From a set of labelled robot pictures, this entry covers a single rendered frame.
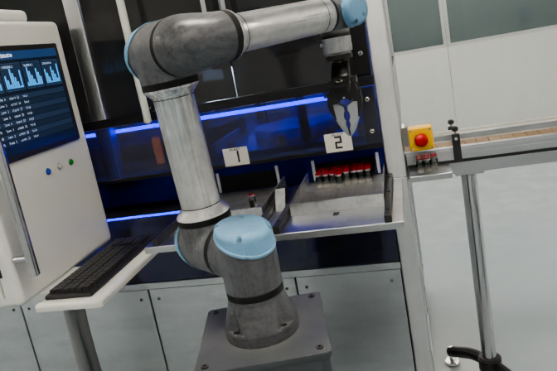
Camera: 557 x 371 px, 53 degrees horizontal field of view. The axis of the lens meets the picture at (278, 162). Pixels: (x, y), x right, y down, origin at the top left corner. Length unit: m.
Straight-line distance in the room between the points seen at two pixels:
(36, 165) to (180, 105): 0.70
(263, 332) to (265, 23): 0.59
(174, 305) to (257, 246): 1.07
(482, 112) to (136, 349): 4.97
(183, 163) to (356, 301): 0.97
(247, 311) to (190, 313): 1.00
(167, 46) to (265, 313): 0.53
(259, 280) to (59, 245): 0.84
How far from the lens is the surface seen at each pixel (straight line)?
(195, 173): 1.15
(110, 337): 2.29
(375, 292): 1.91
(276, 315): 1.11
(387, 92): 1.72
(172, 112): 1.13
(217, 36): 1.03
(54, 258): 1.75
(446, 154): 1.87
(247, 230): 1.07
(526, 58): 6.46
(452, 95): 6.38
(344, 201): 1.52
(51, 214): 1.76
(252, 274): 1.07
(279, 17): 1.13
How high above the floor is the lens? 1.34
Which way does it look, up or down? 12 degrees down
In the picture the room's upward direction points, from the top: 11 degrees counter-clockwise
